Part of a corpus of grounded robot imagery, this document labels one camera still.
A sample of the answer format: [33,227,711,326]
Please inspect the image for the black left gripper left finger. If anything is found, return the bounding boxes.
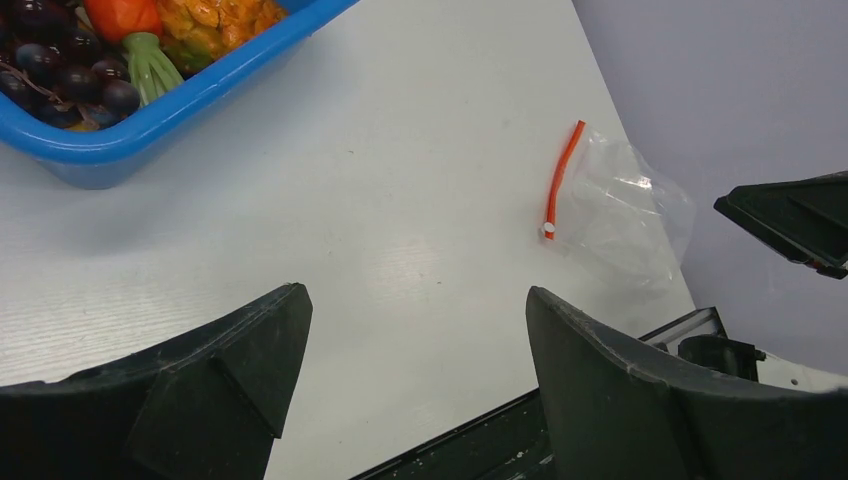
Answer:
[1,283,313,479]

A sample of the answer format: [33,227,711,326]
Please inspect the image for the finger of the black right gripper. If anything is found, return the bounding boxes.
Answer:
[713,171,847,279]

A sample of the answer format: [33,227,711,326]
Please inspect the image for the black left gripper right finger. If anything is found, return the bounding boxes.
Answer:
[525,287,847,479]

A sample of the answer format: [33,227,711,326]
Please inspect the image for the dark purple toy grapes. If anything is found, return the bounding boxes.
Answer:
[1,0,142,132]

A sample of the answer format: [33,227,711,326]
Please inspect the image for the orange toy carrot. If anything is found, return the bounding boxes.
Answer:
[82,0,184,106]

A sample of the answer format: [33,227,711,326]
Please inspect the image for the blue plastic bin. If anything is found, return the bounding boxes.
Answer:
[1,0,353,190]

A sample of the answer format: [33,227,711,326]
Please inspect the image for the orange toy pineapple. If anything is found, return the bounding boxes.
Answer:
[156,0,288,77]

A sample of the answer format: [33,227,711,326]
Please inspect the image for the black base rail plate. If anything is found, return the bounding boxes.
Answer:
[357,307,766,479]

